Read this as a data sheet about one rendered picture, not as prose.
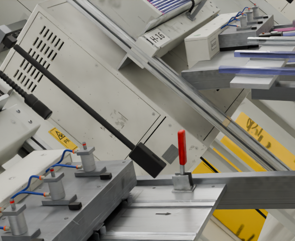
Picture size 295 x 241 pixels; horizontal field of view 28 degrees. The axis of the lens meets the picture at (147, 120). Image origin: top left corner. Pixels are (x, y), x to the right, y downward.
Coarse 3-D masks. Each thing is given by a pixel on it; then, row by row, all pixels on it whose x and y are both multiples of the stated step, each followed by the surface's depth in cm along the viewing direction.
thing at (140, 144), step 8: (136, 152) 76; (144, 152) 75; (152, 152) 76; (136, 160) 76; (144, 160) 76; (152, 160) 75; (160, 160) 76; (144, 168) 76; (152, 168) 76; (160, 168) 75; (152, 176) 76
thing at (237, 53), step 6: (234, 54) 122; (240, 54) 121; (246, 54) 121; (252, 54) 120; (258, 54) 120; (264, 54) 119; (270, 54) 119; (276, 54) 118; (282, 54) 118; (288, 54) 118; (294, 54) 117
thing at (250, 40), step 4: (248, 40) 131; (252, 40) 131; (256, 40) 130; (260, 40) 130; (264, 40) 130; (268, 40) 129; (272, 40) 129; (276, 40) 129; (280, 40) 128; (284, 40) 128; (288, 40) 128; (292, 40) 127
